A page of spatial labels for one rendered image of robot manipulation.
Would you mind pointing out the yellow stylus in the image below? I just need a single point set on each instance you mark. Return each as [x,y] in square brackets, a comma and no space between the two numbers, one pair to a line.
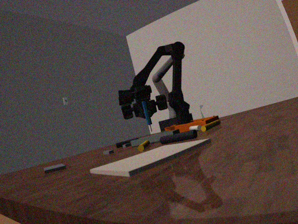
[142,146]

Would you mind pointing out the blue cylinder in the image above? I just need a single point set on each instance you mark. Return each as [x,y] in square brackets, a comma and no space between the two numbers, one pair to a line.
[147,114]

